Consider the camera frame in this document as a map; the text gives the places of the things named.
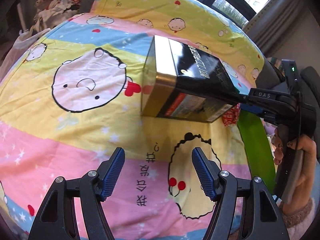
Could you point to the grey sofa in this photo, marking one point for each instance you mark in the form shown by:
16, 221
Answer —
273, 76

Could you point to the colourful cartoon blanket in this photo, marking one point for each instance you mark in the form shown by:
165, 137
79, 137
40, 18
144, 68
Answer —
75, 95

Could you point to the pile of clothes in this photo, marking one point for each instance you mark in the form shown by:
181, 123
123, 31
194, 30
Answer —
51, 13

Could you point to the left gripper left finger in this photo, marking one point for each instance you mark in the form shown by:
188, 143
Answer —
56, 217

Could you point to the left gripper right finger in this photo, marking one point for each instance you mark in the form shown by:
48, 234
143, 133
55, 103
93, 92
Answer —
261, 217

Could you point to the right hand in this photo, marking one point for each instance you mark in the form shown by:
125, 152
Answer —
304, 185

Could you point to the green cardboard box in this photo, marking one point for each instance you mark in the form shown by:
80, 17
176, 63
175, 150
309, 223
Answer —
257, 148

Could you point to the black and gold box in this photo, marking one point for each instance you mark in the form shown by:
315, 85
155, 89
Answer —
185, 83

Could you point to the grey curtain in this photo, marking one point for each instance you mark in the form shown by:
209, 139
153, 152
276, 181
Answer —
271, 26

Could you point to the red knitted doll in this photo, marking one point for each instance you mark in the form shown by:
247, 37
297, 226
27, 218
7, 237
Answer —
231, 117

